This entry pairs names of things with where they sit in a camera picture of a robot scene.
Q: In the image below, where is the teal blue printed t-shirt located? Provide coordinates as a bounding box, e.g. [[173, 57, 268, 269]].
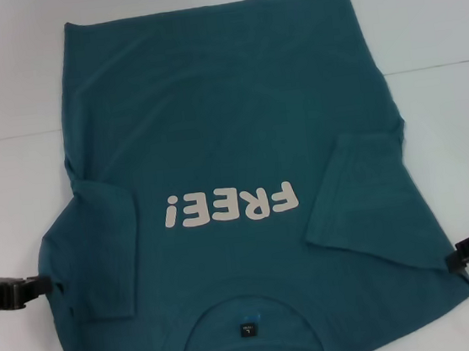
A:
[[8, 0, 469, 351]]

